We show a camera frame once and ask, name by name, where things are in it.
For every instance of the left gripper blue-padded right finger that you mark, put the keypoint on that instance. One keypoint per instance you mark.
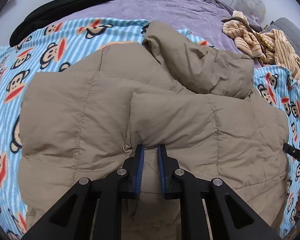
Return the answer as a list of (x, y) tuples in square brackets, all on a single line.
[(209, 209)]

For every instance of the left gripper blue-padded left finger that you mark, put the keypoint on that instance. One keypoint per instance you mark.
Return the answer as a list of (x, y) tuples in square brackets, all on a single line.
[(92, 209)]

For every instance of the beige puffer down jacket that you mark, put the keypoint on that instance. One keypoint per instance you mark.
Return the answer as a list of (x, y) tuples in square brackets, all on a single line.
[(200, 102)]

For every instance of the grey quilted pillow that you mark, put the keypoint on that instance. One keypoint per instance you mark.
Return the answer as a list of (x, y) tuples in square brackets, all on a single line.
[(292, 32)]

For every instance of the beige striped fleece garment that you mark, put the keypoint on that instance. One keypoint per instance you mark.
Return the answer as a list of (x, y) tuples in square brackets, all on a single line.
[(268, 48)]

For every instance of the round patterned white pillow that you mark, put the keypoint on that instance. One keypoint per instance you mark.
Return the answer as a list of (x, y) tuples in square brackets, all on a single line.
[(251, 8)]

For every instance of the purple bed cover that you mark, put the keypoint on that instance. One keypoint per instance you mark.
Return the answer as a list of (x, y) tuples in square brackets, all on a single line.
[(60, 45)]

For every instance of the black folded garment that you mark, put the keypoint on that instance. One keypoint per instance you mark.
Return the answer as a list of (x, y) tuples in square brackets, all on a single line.
[(47, 14)]

